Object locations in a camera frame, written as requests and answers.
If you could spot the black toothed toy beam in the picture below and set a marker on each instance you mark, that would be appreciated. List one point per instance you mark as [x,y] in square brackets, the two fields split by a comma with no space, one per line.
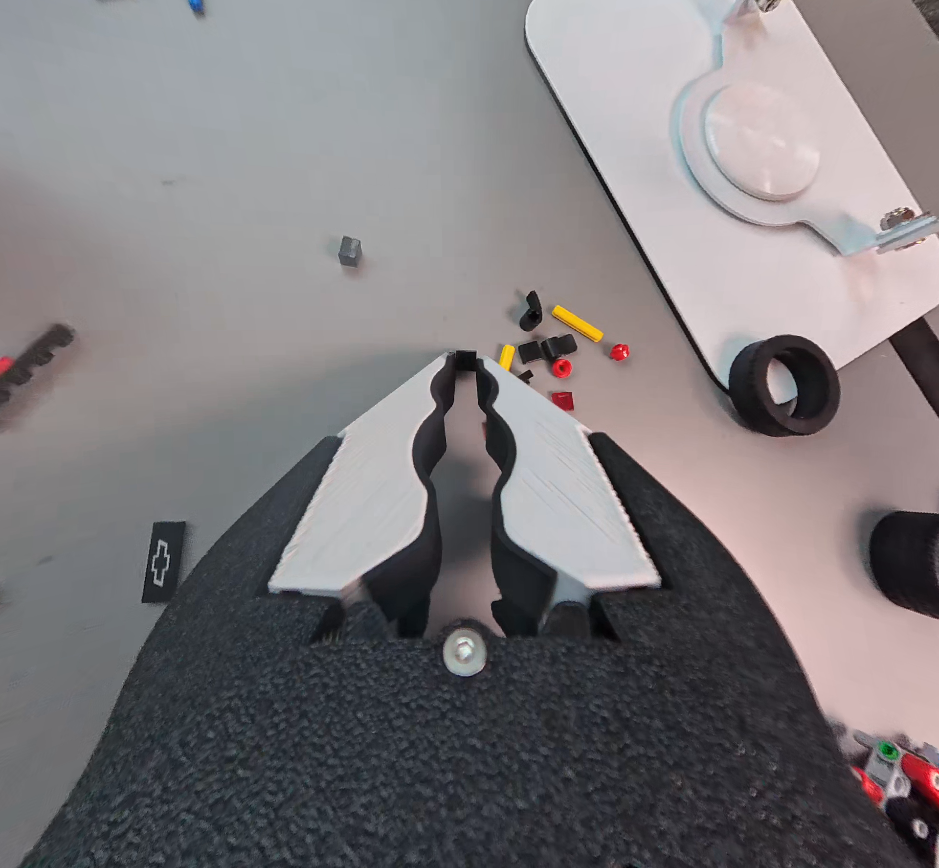
[44,350]

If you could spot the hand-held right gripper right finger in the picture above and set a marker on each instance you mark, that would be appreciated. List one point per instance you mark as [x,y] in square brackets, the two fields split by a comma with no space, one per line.
[579,508]

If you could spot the white instruction sheet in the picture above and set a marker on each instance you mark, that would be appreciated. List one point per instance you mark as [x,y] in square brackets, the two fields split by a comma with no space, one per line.
[623,112]

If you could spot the toy racing car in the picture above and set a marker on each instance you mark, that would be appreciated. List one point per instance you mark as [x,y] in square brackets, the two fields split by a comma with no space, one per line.
[902,772]

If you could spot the black emblem toy tile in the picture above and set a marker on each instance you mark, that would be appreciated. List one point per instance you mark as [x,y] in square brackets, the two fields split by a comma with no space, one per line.
[163,589]

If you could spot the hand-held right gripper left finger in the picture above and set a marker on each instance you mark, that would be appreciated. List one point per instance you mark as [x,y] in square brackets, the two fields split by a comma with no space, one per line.
[359,508]

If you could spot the black rubber toy tyre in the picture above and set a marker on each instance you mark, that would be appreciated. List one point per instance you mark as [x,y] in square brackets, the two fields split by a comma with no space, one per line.
[906,567]
[755,398]

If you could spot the dark grey toy cube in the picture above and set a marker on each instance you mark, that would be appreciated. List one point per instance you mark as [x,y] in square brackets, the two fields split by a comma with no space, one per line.
[350,252]

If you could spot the small black toy brick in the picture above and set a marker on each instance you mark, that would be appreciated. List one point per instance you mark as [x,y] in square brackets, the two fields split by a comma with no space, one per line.
[466,360]

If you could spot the cluster of small toy bricks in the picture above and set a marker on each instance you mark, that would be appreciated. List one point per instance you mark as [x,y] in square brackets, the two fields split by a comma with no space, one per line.
[577,323]

